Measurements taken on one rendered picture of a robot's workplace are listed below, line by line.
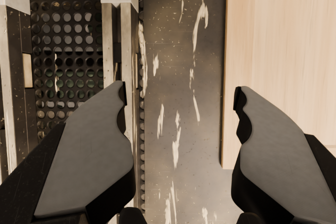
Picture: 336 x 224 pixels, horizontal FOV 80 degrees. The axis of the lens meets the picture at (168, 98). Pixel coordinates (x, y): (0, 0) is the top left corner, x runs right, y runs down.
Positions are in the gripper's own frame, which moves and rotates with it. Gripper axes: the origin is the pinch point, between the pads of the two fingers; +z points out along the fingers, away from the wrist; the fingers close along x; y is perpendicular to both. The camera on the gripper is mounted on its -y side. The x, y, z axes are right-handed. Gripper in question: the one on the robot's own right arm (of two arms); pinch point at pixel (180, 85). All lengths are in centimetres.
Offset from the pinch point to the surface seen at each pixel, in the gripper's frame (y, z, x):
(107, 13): 1.6, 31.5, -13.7
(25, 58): 12.3, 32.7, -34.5
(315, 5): -0.9, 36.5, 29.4
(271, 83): 14.3, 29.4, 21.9
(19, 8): 2, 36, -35
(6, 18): 3.3, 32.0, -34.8
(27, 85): 17.9, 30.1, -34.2
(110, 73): 12.1, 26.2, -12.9
